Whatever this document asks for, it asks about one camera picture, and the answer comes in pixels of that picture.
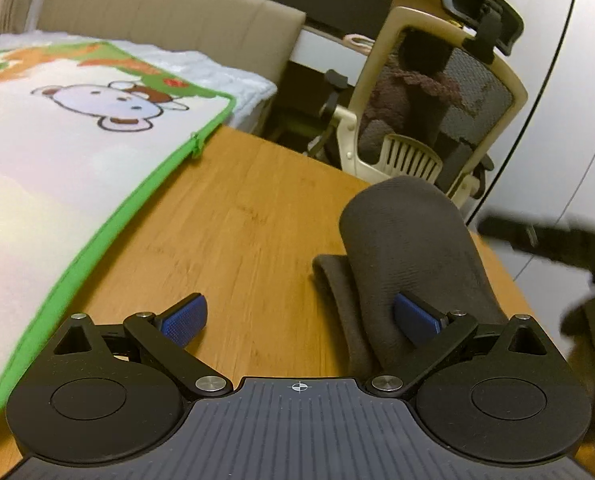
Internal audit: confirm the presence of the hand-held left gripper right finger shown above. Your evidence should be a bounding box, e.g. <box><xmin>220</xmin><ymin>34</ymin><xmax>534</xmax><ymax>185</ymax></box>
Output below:
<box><xmin>370</xmin><ymin>292</ymin><xmax>549</xmax><ymax>399</ymax></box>

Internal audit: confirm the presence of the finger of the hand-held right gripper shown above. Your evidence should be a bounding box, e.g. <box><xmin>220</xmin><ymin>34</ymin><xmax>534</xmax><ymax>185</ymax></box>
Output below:
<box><xmin>477</xmin><ymin>214</ymin><xmax>595</xmax><ymax>281</ymax></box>

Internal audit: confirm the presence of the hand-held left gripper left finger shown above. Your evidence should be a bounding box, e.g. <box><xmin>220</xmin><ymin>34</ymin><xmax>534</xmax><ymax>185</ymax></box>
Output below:
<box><xmin>52</xmin><ymin>293</ymin><xmax>233</xmax><ymax>397</ymax></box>

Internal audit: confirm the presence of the dark grey garment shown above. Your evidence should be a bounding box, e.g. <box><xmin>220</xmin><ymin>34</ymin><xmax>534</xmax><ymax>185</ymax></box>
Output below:
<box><xmin>311</xmin><ymin>176</ymin><xmax>515</xmax><ymax>380</ymax></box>

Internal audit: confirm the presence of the beige mesh office chair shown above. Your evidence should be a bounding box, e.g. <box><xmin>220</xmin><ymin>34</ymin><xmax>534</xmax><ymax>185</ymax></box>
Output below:
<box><xmin>305</xmin><ymin>6</ymin><xmax>528</xmax><ymax>211</ymax></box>

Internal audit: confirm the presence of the printed bear blanket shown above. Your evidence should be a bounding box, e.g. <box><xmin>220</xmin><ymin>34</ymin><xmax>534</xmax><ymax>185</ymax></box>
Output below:
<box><xmin>0</xmin><ymin>40</ymin><xmax>238</xmax><ymax>431</ymax></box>

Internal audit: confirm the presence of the brown fuzzy garment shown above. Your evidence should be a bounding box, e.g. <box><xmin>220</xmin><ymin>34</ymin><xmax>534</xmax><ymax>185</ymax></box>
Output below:
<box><xmin>360</xmin><ymin>35</ymin><xmax>463</xmax><ymax>161</ymax></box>

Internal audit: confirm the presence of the white quilted bedspread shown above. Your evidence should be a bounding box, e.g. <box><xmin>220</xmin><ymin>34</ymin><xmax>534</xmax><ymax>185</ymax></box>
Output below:
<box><xmin>0</xmin><ymin>30</ymin><xmax>278</xmax><ymax>131</ymax></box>

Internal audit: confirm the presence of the black chair headrest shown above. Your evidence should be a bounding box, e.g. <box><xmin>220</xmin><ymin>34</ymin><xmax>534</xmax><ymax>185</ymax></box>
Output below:
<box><xmin>440</xmin><ymin>0</ymin><xmax>524</xmax><ymax>61</ymax></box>

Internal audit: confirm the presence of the beige bed headboard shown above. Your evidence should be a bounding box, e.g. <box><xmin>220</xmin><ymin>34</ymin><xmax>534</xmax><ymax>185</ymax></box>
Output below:
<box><xmin>42</xmin><ymin>0</ymin><xmax>307</xmax><ymax>83</ymax></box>

